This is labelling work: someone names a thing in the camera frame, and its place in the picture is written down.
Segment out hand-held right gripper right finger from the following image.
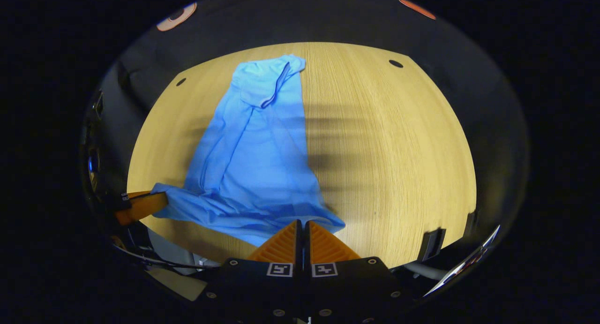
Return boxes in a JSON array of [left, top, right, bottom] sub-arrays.
[[305, 221, 413, 324]]

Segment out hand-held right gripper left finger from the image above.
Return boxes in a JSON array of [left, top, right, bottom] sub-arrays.
[[199, 219, 303, 324]]

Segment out light blue T-shirt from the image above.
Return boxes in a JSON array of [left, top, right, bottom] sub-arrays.
[[151, 54, 346, 247]]

